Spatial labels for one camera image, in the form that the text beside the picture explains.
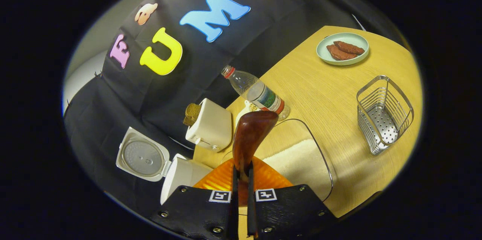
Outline clear plastic water bottle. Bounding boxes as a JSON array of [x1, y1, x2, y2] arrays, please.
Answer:
[[221, 65, 290, 121]]

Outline white divided grain dish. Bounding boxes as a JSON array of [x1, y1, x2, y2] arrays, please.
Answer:
[[235, 100, 260, 127]]

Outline white toaster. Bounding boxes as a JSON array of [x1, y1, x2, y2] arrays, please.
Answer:
[[185, 98, 233, 153]]

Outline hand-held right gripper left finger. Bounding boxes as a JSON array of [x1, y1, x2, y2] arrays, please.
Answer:
[[149, 156, 239, 240]]

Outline white cable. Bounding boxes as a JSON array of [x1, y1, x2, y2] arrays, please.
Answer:
[[352, 14, 366, 31]]

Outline brown wooden spoon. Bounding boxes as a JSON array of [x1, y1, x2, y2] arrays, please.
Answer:
[[232, 111, 280, 238]]

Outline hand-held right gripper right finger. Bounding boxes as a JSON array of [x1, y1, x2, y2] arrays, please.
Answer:
[[247, 156, 337, 240]]

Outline metal wire chopstick holder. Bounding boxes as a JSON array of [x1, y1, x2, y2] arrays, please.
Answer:
[[356, 75, 414, 156]]

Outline clear box of white rice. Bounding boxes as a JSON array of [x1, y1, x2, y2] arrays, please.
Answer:
[[222, 119, 334, 203]]

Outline pale green plate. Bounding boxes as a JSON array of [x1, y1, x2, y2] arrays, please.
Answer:
[[316, 32, 370, 66]]

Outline white rice cooker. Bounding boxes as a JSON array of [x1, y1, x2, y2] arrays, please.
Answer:
[[116, 127, 213, 206]]

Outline brown bread slice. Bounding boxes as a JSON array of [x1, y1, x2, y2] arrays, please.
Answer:
[[183, 110, 197, 127], [185, 103, 202, 121]]

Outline brown meat piece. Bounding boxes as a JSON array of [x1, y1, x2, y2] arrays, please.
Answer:
[[326, 44, 358, 61], [333, 41, 365, 55]]

